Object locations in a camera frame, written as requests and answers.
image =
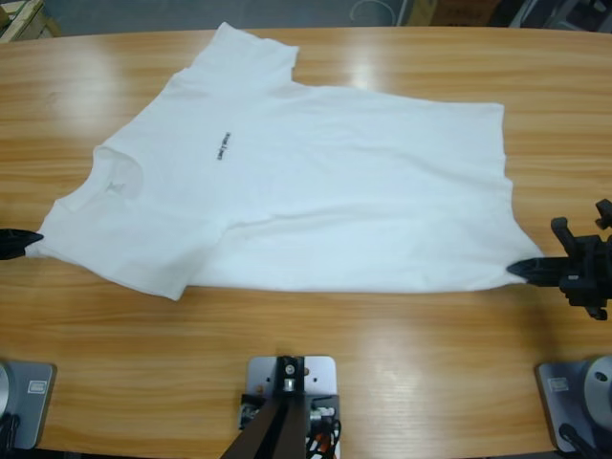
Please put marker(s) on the brown cardboard box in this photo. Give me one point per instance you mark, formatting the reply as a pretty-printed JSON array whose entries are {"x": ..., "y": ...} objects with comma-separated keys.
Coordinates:
[{"x": 421, "y": 9}]

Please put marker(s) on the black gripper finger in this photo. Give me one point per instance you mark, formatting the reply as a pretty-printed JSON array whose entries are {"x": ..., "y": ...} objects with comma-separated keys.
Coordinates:
[
  {"x": 12, "y": 248},
  {"x": 16, "y": 235}
]

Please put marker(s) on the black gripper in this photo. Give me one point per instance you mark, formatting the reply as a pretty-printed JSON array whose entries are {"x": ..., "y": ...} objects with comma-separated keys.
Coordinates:
[{"x": 588, "y": 268}]

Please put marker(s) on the grey base plate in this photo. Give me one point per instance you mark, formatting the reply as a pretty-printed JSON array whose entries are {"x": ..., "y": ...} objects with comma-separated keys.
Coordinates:
[
  {"x": 574, "y": 397},
  {"x": 28, "y": 401}
]

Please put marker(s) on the white mount block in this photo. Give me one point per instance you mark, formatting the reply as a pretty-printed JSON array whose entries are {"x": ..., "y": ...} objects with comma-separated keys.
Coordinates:
[{"x": 321, "y": 378}]

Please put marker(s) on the wooden crate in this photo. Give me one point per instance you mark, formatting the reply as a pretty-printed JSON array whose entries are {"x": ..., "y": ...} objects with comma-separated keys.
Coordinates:
[{"x": 19, "y": 19}]

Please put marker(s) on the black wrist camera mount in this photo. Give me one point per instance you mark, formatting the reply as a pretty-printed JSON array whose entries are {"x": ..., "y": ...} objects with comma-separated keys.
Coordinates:
[{"x": 605, "y": 215}]

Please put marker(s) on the white t-shirt with small print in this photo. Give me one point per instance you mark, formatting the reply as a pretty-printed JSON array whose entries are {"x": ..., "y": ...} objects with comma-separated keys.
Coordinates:
[{"x": 311, "y": 191}]

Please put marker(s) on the dark machinery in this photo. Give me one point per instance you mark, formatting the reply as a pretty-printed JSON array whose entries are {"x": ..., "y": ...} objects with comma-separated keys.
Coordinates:
[{"x": 550, "y": 12}]

